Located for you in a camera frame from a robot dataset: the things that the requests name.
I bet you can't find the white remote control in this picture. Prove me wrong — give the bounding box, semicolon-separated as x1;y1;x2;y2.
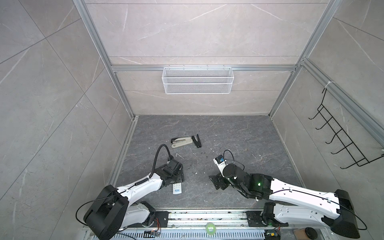
173;183;182;195

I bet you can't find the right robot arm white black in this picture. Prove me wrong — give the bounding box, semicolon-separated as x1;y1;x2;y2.
210;156;360;239

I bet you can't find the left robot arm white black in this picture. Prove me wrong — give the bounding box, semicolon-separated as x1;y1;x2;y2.
83;159;184;240

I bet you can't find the grey black stapler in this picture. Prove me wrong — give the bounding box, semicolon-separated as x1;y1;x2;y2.
171;134;202;148

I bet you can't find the green round sticker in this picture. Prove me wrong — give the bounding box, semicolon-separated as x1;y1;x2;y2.
206;223;216;236

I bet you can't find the black round cap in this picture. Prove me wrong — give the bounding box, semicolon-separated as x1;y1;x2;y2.
304;227;318;240

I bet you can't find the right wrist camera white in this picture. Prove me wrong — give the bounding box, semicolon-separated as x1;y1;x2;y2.
214;155;227;177

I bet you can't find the black corrugated cable conduit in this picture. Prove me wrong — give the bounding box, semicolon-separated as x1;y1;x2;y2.
149;143;175;180

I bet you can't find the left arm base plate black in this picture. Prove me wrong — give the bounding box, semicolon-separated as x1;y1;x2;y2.
142;211;170;228

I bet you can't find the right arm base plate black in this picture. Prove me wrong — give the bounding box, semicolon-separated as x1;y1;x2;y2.
246;211;289;227

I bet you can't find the white wire mesh basket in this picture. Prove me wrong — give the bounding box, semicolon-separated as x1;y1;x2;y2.
162;67;235;95

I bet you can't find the black wire hook rack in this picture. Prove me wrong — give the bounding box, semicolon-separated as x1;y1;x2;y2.
308;88;384;170

